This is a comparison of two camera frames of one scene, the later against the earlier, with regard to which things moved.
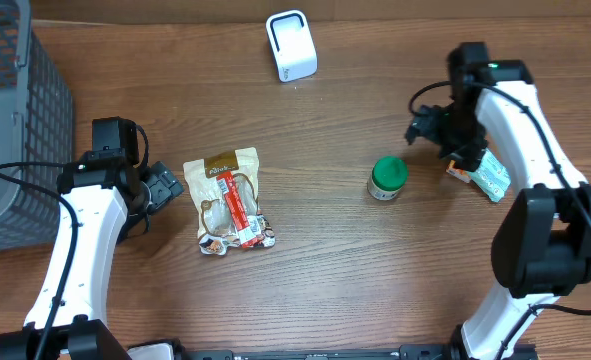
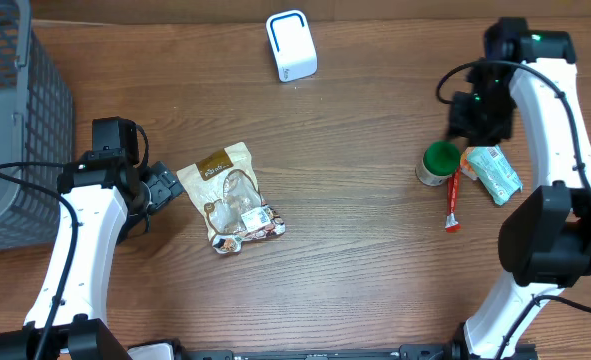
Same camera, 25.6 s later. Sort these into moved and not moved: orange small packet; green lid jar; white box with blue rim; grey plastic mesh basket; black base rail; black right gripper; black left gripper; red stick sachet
Moved: green lid jar; orange small packet; red stick sachet; black right gripper
Not moved: black base rail; black left gripper; white box with blue rim; grey plastic mesh basket
